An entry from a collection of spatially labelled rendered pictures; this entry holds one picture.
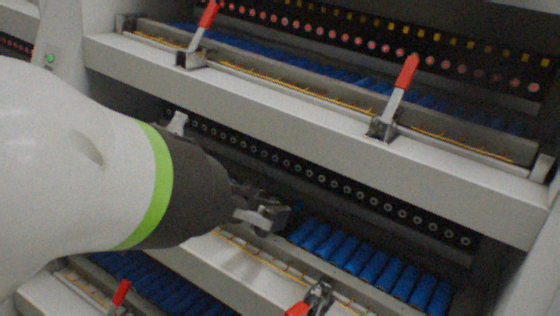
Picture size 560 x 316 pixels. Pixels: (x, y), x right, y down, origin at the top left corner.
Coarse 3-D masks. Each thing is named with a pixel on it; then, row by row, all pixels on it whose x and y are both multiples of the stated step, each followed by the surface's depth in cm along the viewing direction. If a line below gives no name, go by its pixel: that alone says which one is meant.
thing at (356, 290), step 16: (240, 224) 54; (256, 240) 53; (272, 240) 52; (272, 256) 53; (288, 256) 51; (304, 256) 51; (304, 272) 50; (320, 272) 49; (336, 272) 49; (336, 288) 49; (352, 288) 47; (368, 288) 48; (368, 304) 47; (384, 304) 46; (400, 304) 46
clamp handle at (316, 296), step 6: (318, 288) 45; (312, 294) 46; (318, 294) 46; (300, 300) 43; (306, 300) 44; (312, 300) 44; (318, 300) 45; (294, 306) 41; (300, 306) 42; (306, 306) 42; (312, 306) 44; (288, 312) 40; (294, 312) 40; (300, 312) 41; (306, 312) 42
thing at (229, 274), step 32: (256, 160) 67; (320, 192) 62; (320, 224) 61; (384, 224) 58; (160, 256) 56; (192, 256) 52; (224, 256) 52; (256, 256) 53; (448, 256) 55; (224, 288) 51; (256, 288) 48; (288, 288) 49
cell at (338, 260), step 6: (348, 240) 56; (354, 240) 56; (342, 246) 54; (348, 246) 54; (354, 246) 55; (336, 252) 53; (342, 252) 53; (348, 252) 54; (330, 258) 52; (336, 258) 52; (342, 258) 52; (348, 258) 54; (336, 264) 51; (342, 264) 52
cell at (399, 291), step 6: (408, 270) 52; (414, 270) 52; (402, 276) 51; (408, 276) 51; (414, 276) 52; (402, 282) 50; (408, 282) 50; (414, 282) 51; (396, 288) 49; (402, 288) 49; (408, 288) 50; (390, 294) 49; (396, 294) 48; (402, 294) 48; (408, 294) 49; (402, 300) 48
